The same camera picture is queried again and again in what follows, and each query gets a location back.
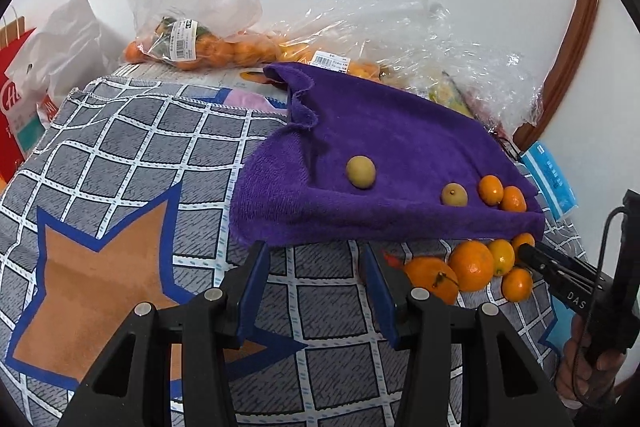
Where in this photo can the purple towel covered tray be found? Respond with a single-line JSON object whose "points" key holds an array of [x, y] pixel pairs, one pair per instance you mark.
{"points": [[293, 189]]}

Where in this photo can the blue tissue pack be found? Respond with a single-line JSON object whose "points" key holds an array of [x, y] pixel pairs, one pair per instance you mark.
{"points": [[557, 192]]}

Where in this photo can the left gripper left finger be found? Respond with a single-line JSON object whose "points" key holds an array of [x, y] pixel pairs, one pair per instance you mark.
{"points": [[129, 383]]}

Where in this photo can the oval orange kumquat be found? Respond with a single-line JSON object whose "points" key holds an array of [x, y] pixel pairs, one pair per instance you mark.
{"points": [[522, 239]]}

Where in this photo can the yellow snack package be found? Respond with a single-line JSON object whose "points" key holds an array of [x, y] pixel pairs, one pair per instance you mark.
{"points": [[444, 92]]}

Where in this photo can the bag of oranges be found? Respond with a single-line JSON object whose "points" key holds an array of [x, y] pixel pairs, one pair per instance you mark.
{"points": [[194, 34]]}

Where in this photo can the yellow-orange kumquat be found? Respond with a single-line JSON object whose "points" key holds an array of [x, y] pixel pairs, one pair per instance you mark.
{"points": [[504, 257]]}

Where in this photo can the white plastic bag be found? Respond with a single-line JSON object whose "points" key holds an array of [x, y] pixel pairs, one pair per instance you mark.
{"points": [[72, 48]]}

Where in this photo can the right hand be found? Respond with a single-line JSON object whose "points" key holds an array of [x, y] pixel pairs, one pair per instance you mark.
{"points": [[594, 383]]}

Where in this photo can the small red tomato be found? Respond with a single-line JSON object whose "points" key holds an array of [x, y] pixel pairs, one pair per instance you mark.
{"points": [[393, 261]]}

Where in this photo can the clear crumpled plastic bags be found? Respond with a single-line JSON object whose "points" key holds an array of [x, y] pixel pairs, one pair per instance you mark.
{"points": [[407, 44]]}

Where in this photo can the large stemmed orange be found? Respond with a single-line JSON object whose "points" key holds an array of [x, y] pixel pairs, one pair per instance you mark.
{"points": [[434, 275]]}

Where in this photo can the small round orange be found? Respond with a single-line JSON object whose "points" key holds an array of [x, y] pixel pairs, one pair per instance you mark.
{"points": [[517, 285]]}

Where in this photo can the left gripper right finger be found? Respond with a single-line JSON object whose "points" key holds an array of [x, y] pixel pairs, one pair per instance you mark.
{"points": [[502, 383]]}

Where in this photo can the round orange mandarin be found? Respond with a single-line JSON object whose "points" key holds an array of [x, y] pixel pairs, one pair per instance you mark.
{"points": [[473, 264]]}

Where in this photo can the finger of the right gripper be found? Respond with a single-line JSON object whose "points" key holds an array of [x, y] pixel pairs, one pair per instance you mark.
{"points": [[563, 274]]}

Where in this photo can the red paper shopping bag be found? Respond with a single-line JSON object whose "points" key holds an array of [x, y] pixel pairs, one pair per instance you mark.
{"points": [[20, 126]]}

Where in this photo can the brown wooden door frame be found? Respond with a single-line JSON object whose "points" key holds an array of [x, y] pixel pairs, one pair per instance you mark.
{"points": [[562, 73]]}

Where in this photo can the grey checkered tablecloth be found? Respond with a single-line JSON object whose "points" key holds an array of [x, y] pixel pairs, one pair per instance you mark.
{"points": [[126, 200]]}

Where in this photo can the green-yellow small fruit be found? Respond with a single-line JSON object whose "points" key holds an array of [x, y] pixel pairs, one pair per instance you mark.
{"points": [[361, 172], [454, 195]]}

